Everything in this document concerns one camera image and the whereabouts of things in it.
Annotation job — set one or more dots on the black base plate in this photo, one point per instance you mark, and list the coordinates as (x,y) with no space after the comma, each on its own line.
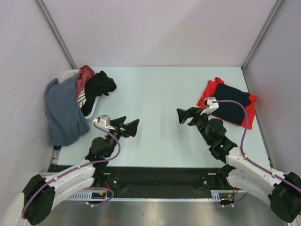
(107,177)
(211,182)

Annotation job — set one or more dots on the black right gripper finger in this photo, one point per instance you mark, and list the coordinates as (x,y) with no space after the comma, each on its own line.
(191,111)
(183,116)

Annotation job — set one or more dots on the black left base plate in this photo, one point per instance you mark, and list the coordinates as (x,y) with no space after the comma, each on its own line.
(107,177)

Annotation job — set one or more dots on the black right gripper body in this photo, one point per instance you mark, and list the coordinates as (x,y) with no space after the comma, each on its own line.
(199,120)

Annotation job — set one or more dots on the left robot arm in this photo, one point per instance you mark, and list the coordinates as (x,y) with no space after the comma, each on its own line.
(43,194)

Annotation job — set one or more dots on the left aluminium corner post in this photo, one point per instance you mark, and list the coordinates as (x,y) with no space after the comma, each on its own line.
(54,30)

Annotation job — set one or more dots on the maroon tank top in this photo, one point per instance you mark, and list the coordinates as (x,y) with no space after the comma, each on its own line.
(85,73)

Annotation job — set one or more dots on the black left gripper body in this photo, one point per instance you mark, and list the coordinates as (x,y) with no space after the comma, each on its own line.
(117,133)

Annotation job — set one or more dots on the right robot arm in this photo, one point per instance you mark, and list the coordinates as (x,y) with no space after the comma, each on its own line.
(282,192)

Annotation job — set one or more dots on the white plastic laundry bin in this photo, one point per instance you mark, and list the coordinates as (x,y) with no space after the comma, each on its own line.
(69,73)

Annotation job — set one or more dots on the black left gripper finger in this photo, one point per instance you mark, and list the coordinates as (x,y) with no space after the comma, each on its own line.
(131,128)
(118,122)

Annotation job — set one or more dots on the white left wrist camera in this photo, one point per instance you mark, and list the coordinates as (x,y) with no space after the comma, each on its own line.
(103,122)

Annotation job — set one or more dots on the aluminium corner post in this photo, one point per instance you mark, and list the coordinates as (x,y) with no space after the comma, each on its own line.
(54,30)
(268,22)

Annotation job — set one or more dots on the grey-blue tank top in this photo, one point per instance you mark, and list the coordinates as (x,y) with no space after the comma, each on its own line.
(65,118)

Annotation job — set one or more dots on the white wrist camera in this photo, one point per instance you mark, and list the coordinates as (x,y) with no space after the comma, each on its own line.
(211,105)
(103,122)

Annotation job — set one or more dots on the navy tank top red trim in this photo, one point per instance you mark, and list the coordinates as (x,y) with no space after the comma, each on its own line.
(229,111)

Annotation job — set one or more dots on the right aluminium corner post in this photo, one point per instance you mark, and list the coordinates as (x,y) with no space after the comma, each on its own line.
(268,22)

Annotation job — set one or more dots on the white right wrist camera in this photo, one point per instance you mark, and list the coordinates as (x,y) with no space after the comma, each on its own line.
(211,105)

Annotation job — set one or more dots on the striped white black tank top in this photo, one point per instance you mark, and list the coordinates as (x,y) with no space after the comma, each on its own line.
(81,98)

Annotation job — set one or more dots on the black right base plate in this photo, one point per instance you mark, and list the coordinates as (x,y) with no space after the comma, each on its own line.
(211,182)

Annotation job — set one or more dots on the grey slotted cable duct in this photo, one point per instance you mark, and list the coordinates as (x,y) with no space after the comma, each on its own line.
(153,196)

